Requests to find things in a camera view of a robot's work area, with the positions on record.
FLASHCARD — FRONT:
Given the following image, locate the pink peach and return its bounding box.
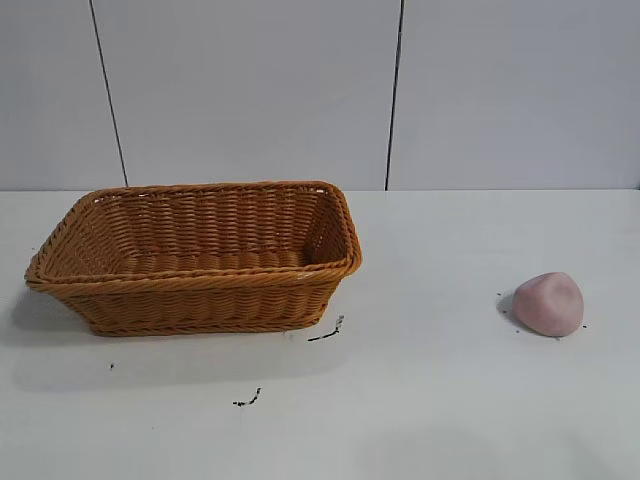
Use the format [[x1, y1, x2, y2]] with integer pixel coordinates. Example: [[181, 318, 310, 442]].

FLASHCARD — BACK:
[[511, 271, 586, 338]]

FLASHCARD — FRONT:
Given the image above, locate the brown woven wicker basket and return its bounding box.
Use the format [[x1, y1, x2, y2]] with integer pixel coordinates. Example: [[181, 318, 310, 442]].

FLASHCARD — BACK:
[[24, 180, 364, 337]]

